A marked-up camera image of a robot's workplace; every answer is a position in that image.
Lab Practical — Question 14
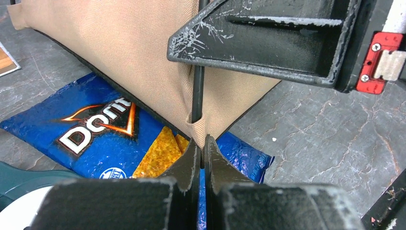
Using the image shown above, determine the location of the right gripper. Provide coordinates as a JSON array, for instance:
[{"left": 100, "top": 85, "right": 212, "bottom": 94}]
[{"left": 336, "top": 0, "right": 406, "bottom": 94}]

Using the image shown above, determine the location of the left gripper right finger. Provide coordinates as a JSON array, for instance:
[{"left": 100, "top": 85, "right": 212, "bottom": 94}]
[{"left": 204, "top": 136, "right": 364, "bottom": 230}]

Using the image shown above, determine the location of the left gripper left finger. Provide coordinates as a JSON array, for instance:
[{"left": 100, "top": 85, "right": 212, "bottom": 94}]
[{"left": 31, "top": 140, "right": 201, "bottom": 230}]

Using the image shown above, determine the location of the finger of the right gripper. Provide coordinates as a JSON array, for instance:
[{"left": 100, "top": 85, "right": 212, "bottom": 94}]
[
  {"left": 361, "top": 171, "right": 406, "bottom": 230},
  {"left": 167, "top": 0, "right": 361, "bottom": 88}
]

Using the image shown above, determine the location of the tan pet tent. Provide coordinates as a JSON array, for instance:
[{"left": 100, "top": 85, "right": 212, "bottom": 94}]
[{"left": 8, "top": 0, "right": 278, "bottom": 147}]

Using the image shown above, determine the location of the blue Doritos chip bag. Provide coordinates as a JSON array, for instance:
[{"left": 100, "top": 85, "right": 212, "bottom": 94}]
[{"left": 0, "top": 72, "right": 275, "bottom": 230}]

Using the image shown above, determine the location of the white wire wooden shelf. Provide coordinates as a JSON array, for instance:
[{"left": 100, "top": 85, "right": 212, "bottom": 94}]
[{"left": 0, "top": 43, "right": 21, "bottom": 77}]

